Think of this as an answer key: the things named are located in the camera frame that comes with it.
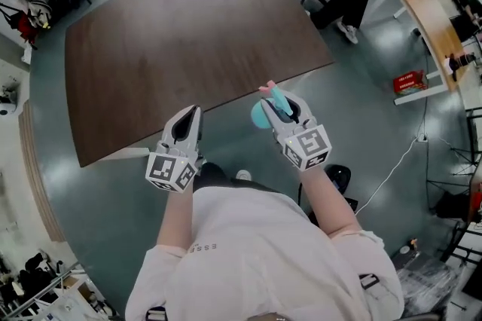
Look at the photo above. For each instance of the person's left forearm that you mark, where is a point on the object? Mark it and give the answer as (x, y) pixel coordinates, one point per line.
(177, 217)

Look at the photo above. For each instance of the dark wooden table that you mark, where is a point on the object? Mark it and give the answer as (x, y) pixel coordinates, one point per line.
(180, 48)

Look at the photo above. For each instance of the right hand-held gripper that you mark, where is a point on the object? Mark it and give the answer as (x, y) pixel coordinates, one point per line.
(307, 144)

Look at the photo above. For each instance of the person's white shirt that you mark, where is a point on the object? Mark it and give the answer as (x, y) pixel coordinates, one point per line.
(263, 259)

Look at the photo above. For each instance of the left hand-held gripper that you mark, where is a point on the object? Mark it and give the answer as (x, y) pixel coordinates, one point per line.
(171, 170)

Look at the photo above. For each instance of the person's white shoe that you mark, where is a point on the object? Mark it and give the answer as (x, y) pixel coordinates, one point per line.
(243, 174)

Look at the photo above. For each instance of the person's right forearm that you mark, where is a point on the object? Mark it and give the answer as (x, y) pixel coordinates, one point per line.
(327, 199)

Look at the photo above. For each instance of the turquoise and pink spray bottle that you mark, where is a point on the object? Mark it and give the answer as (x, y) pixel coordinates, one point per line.
(260, 117)

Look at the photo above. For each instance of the red bag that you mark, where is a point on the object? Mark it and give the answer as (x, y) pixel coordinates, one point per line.
(22, 25)

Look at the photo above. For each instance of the black round device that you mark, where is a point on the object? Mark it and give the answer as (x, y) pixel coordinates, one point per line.
(339, 178)

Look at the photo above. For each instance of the light wooden desk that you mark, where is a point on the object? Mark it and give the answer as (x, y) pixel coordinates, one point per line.
(429, 33)

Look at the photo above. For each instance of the person's black trousers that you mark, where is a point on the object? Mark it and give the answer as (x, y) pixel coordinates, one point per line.
(216, 174)

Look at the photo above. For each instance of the red box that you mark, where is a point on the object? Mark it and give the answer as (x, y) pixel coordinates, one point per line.
(409, 81)

